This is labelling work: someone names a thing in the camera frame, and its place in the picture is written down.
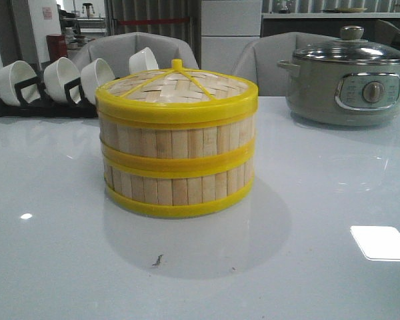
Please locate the right grey chair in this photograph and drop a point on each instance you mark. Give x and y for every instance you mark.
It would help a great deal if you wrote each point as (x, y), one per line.
(258, 60)

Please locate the grey chair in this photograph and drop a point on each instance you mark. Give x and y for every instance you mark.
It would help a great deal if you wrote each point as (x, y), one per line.
(117, 49)
(258, 60)

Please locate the black bowl rack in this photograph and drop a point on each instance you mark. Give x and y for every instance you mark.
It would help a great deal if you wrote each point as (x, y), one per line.
(76, 106)

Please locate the white bowl far left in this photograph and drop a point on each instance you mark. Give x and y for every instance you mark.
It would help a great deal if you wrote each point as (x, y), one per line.
(10, 75)

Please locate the grey electric cooking pot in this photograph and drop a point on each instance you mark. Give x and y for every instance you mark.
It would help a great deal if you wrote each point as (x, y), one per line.
(345, 94)

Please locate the left grey chair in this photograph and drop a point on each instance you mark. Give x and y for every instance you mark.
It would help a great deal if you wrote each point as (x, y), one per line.
(117, 49)

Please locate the red cylinder bin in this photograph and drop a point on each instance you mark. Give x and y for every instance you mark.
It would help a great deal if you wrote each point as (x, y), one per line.
(56, 46)

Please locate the white bowl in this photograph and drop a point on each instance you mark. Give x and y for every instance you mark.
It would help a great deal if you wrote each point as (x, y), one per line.
(10, 75)
(143, 60)
(95, 75)
(56, 75)

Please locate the woven bamboo steamer lid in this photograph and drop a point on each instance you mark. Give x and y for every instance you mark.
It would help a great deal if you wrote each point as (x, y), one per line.
(177, 95)

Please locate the bamboo steamer tier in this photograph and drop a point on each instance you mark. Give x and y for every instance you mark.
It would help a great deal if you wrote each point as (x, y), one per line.
(179, 197)
(195, 147)

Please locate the white cabinet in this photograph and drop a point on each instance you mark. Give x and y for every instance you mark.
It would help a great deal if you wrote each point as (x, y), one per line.
(226, 28)

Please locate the glass pot lid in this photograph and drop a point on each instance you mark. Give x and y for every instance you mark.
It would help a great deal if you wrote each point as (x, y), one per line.
(350, 48)

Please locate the white bowl far right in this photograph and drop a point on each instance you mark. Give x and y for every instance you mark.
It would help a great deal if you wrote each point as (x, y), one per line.
(143, 60)

